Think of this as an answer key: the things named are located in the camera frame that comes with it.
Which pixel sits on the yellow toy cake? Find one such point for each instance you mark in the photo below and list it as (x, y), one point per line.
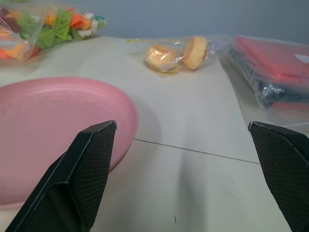
(195, 52)
(159, 57)

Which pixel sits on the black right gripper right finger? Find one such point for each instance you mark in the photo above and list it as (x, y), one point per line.
(285, 164)

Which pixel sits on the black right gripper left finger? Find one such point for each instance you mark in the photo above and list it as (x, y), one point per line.
(79, 178)

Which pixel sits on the bagged red and black trays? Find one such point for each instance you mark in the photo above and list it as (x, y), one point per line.
(272, 70)

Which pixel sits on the clear bag of building bricks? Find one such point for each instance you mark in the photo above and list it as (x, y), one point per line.
(43, 26)

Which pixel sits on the clear bag of toy cakes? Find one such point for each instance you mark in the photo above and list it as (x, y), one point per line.
(178, 54)

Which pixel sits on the pink plastic plate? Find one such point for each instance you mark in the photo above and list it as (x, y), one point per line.
(48, 130)

